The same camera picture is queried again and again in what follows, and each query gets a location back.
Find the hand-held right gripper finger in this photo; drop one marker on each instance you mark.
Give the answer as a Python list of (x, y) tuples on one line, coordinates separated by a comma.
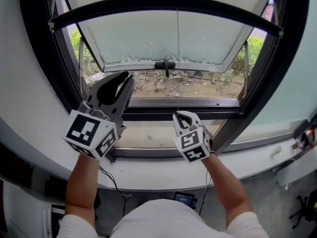
[(178, 129), (194, 120)]

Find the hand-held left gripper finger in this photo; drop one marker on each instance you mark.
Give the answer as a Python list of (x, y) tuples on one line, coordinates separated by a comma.
[(106, 88), (126, 95)]

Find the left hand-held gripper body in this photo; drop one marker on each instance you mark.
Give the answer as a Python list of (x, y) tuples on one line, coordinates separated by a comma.
[(86, 133)]

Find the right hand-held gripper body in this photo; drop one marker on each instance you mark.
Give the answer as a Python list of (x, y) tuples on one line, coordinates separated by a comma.
[(193, 145)]

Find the person's left forearm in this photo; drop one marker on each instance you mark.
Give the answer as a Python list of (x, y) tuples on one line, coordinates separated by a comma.
[(81, 187)]

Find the person's right forearm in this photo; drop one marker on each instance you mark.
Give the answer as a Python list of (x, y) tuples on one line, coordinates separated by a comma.
[(227, 190)]

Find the clear lower glass pane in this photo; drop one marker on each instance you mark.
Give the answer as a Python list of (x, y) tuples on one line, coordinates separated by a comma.
[(153, 135)]

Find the white windowsill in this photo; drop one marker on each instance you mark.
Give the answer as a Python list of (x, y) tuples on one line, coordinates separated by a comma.
[(161, 172)]

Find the small black screen device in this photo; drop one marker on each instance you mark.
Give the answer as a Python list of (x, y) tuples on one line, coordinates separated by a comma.
[(184, 198)]

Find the frosted window sash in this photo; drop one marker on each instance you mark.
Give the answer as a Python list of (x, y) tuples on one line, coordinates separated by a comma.
[(148, 38)]

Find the metal window stay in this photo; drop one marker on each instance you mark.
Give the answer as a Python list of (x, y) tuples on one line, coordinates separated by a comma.
[(246, 68)]

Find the person's white shirt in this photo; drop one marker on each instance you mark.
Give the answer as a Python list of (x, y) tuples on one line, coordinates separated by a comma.
[(168, 222)]

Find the window with mesh screen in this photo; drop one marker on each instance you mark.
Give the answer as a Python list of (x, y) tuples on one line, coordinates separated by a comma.
[(267, 83)]

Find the white paper roll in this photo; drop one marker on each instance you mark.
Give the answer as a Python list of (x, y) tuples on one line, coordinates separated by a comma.
[(276, 151)]

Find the large frosted glass pane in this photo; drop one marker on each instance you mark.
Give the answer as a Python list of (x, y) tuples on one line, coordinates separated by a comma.
[(292, 95)]

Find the small colourful clutter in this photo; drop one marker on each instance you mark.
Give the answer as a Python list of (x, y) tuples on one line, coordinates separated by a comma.
[(305, 139)]

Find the black office chair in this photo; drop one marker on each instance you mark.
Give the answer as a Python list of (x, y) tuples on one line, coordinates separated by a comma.
[(308, 209)]

